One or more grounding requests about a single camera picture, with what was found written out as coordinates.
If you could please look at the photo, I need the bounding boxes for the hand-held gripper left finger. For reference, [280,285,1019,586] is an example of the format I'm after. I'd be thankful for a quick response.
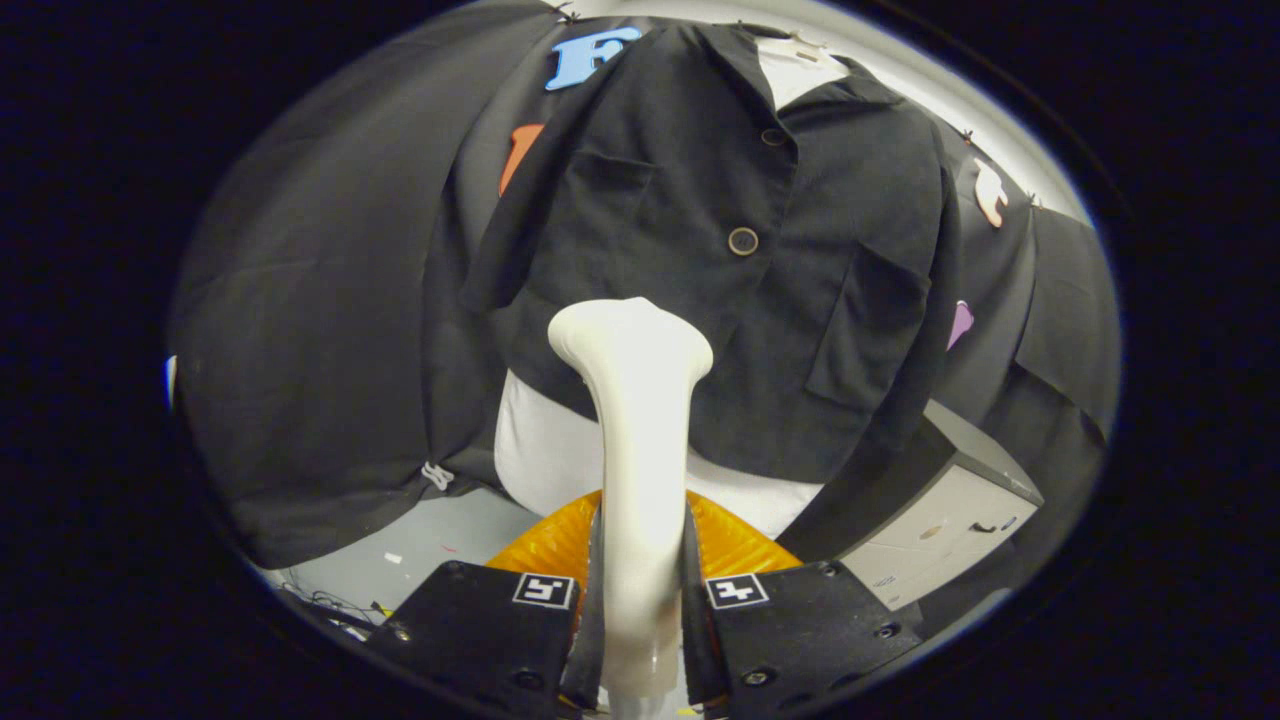
[365,490,606,713]

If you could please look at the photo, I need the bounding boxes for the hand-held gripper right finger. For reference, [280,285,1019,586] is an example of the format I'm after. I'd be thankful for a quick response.
[683,488,923,713]

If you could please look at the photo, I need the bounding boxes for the white shirt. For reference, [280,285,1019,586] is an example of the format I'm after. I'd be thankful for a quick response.
[493,40,851,541]

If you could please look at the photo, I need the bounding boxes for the white garment steamer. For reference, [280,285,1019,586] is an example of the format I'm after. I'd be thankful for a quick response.
[547,297,715,719]

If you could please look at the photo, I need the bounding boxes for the black jacket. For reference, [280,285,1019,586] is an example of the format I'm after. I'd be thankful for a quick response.
[458,22,963,484]

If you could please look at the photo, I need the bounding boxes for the grey cabinet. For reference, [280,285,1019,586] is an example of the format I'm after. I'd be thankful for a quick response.
[775,400,1046,611]

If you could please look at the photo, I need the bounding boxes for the black backdrop cloth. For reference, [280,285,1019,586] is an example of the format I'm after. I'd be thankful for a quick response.
[168,0,1121,641]

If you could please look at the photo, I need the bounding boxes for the black floor cables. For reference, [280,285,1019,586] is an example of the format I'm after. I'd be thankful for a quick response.
[280,585,391,641]

